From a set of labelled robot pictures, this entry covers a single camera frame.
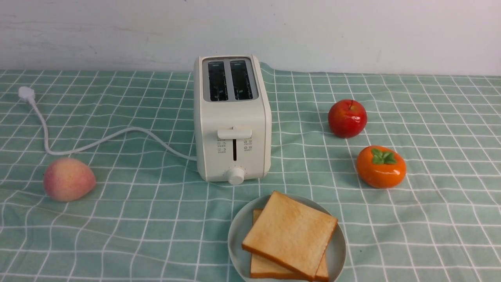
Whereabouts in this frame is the toast slice slot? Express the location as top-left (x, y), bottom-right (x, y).
top-left (241, 191), bottom-right (338, 281)
top-left (250, 209), bottom-right (330, 282)

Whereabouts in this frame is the white two-slot toaster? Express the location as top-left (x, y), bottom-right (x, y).
top-left (194, 55), bottom-right (272, 185)

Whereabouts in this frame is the light blue round plate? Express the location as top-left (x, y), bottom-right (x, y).
top-left (228, 195), bottom-right (347, 282)

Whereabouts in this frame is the red apple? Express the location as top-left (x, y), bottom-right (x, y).
top-left (328, 99), bottom-right (368, 139)

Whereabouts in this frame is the green checkered tablecloth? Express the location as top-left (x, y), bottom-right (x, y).
top-left (0, 64), bottom-right (501, 282)

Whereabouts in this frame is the orange persimmon with green leaf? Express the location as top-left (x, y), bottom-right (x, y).
top-left (356, 146), bottom-right (407, 189)

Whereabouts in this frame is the pink peach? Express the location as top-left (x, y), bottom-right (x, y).
top-left (43, 157), bottom-right (96, 202)

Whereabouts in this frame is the white toaster power cord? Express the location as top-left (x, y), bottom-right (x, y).
top-left (18, 87), bottom-right (197, 161)

